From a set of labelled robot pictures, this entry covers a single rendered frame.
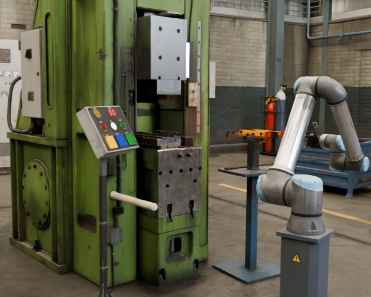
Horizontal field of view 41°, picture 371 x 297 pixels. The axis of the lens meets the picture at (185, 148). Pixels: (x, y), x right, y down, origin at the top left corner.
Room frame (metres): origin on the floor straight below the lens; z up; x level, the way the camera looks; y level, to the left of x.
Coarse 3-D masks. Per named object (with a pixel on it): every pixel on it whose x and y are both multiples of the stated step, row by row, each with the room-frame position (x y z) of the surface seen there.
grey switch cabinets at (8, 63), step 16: (0, 48) 7.77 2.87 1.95; (16, 48) 7.92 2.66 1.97; (0, 64) 7.78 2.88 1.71; (16, 64) 7.92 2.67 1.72; (0, 80) 7.78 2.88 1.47; (0, 96) 7.77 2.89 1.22; (16, 96) 7.91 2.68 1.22; (0, 112) 7.77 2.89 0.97; (16, 112) 7.91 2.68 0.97; (0, 128) 7.76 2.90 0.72; (0, 144) 7.75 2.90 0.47; (0, 160) 7.76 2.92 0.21
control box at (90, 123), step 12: (84, 108) 2.70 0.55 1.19; (96, 108) 2.77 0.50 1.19; (108, 108) 2.88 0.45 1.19; (120, 108) 2.99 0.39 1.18; (84, 120) 2.70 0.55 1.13; (96, 120) 2.71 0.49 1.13; (108, 120) 2.81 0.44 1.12; (120, 120) 2.92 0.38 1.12; (96, 132) 2.66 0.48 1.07; (108, 132) 2.74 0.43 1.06; (120, 132) 2.85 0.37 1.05; (96, 144) 2.66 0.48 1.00; (96, 156) 2.67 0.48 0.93; (108, 156) 2.74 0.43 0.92
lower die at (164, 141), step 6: (144, 138) 3.32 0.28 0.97; (156, 138) 3.26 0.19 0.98; (162, 138) 3.25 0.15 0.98; (168, 138) 3.28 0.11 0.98; (174, 138) 3.31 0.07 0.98; (180, 138) 3.34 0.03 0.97; (156, 144) 3.22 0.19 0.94; (162, 144) 3.24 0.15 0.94; (168, 144) 3.28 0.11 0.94; (174, 144) 3.31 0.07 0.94; (180, 144) 3.34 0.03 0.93
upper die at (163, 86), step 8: (144, 80) 3.32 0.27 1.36; (152, 80) 3.25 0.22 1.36; (160, 80) 3.23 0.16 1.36; (168, 80) 3.28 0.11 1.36; (176, 80) 3.32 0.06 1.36; (144, 88) 3.32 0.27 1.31; (152, 88) 3.25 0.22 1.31; (160, 88) 3.23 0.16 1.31; (168, 88) 3.28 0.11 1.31; (176, 88) 3.32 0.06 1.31
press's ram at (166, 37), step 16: (144, 16) 3.23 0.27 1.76; (160, 16) 3.23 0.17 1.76; (144, 32) 3.23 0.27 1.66; (160, 32) 3.23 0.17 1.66; (176, 32) 3.32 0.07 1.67; (144, 48) 3.23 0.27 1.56; (160, 48) 3.23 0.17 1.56; (176, 48) 3.32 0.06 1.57; (144, 64) 3.23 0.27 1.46; (160, 64) 3.23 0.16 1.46; (176, 64) 3.32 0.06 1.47
